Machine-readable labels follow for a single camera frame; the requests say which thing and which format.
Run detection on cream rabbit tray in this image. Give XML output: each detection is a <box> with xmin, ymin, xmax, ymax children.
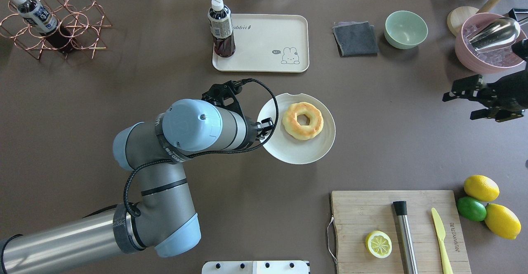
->
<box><xmin>212</xmin><ymin>13</ymin><xmax>309</xmax><ymax>73</ymax></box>

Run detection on wooden cup stand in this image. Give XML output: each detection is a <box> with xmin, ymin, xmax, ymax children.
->
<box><xmin>447</xmin><ymin>0</ymin><xmax>501</xmax><ymax>36</ymax></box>

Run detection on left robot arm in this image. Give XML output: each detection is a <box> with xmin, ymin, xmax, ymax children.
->
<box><xmin>1</xmin><ymin>99</ymin><xmax>278</xmax><ymax>274</ymax></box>

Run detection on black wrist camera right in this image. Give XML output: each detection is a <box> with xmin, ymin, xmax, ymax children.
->
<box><xmin>442</xmin><ymin>74</ymin><xmax>483</xmax><ymax>102</ymax></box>

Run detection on steel cylinder muddler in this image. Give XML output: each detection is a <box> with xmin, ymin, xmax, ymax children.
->
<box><xmin>392</xmin><ymin>201</ymin><xmax>419</xmax><ymax>274</ymax></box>

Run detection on half lemon slice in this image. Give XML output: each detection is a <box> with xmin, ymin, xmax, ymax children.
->
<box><xmin>365</xmin><ymin>230</ymin><xmax>392</xmax><ymax>259</ymax></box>

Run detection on lower yellow lemon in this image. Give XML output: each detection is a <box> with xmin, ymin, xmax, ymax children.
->
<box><xmin>484</xmin><ymin>204</ymin><xmax>522</xmax><ymax>240</ymax></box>

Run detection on dark tea bottle on tray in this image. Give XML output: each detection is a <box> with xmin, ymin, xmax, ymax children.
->
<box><xmin>207</xmin><ymin>0</ymin><xmax>236</xmax><ymax>58</ymax></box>

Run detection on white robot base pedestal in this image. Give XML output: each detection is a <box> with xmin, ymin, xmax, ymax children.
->
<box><xmin>202</xmin><ymin>260</ymin><xmax>311</xmax><ymax>274</ymax></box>

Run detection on clear ice cubes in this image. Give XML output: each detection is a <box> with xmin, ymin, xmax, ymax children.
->
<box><xmin>455</xmin><ymin>13</ymin><xmax>526</xmax><ymax>74</ymax></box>

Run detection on grey folded cloth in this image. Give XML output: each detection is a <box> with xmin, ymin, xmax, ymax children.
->
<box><xmin>332</xmin><ymin>21</ymin><xmax>379</xmax><ymax>57</ymax></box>

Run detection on copper wire bottle rack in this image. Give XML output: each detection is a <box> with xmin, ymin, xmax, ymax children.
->
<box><xmin>1</xmin><ymin>0</ymin><xmax>113</xmax><ymax>60</ymax></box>

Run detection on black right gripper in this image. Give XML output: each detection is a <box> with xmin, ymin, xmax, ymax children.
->
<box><xmin>470</xmin><ymin>70</ymin><xmax>528</xmax><ymax>122</ymax></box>

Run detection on green lime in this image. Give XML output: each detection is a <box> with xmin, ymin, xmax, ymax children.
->
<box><xmin>456</xmin><ymin>196</ymin><xmax>487</xmax><ymax>222</ymax></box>

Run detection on glazed yellow donut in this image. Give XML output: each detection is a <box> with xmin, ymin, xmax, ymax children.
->
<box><xmin>282</xmin><ymin>102</ymin><xmax>324</xmax><ymax>141</ymax></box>

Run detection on white round plate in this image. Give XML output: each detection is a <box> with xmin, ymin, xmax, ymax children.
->
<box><xmin>264</xmin><ymin>93</ymin><xmax>336</xmax><ymax>165</ymax></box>

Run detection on steel ice scoop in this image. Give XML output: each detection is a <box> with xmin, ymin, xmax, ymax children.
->
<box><xmin>468</xmin><ymin>17</ymin><xmax>521</xmax><ymax>54</ymax></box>

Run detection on bamboo cutting board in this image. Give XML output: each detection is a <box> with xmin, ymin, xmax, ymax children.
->
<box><xmin>331</xmin><ymin>191</ymin><xmax>471</xmax><ymax>274</ymax></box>

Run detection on bottle lying in rack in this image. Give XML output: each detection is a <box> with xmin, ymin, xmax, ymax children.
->
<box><xmin>12</xmin><ymin>0</ymin><xmax>74</xmax><ymax>54</ymax></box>

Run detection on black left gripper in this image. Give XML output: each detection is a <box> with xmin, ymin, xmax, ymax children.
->
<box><xmin>247</xmin><ymin>117</ymin><xmax>276</xmax><ymax>147</ymax></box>

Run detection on mint green bowl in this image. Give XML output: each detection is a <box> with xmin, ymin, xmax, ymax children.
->
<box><xmin>384</xmin><ymin>10</ymin><xmax>429</xmax><ymax>50</ymax></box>

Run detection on yellow lemon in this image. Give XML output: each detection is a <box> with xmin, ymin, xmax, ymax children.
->
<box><xmin>484</xmin><ymin>204</ymin><xmax>522</xmax><ymax>240</ymax></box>
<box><xmin>463</xmin><ymin>175</ymin><xmax>500</xmax><ymax>202</ymax></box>

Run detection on upper yellow lemon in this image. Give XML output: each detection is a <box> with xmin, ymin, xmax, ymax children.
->
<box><xmin>463</xmin><ymin>175</ymin><xmax>500</xmax><ymax>202</ymax></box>

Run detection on yellow plastic knife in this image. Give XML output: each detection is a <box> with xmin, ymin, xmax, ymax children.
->
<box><xmin>431</xmin><ymin>208</ymin><xmax>454</xmax><ymax>274</ymax></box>

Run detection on pink bowl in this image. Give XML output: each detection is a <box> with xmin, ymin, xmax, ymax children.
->
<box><xmin>455</xmin><ymin>13</ymin><xmax>526</xmax><ymax>74</ymax></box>

